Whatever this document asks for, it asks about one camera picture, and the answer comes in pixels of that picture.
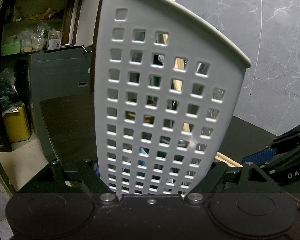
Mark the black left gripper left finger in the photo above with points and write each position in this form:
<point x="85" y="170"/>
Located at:
<point x="93" y="185"/>

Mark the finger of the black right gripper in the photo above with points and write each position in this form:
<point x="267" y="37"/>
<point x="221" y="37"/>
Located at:
<point x="260" y="157"/>

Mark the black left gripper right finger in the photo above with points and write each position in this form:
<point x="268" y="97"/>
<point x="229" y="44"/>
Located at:
<point x="224" y="179"/>

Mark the light blue ceramic spoon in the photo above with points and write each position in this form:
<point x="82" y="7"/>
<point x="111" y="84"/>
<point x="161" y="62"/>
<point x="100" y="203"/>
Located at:
<point x="143" y="158"/>

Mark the white perforated plastic utensil caddy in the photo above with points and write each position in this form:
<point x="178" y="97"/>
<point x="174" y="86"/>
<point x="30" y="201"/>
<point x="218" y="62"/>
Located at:
<point x="167" y="80"/>

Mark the wooden chopstick plain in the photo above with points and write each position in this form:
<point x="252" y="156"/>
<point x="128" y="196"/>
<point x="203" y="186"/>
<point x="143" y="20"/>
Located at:
<point x="230" y="162"/>

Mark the yellow container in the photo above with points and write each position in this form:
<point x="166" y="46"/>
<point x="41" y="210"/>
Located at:
<point x="16" y="124"/>

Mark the dark grey cabinet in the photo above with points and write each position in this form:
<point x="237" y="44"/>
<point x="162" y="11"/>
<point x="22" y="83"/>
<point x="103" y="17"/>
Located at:
<point x="56" y="75"/>

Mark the green box on shelf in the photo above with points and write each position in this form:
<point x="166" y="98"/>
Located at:
<point x="10" y="48"/>

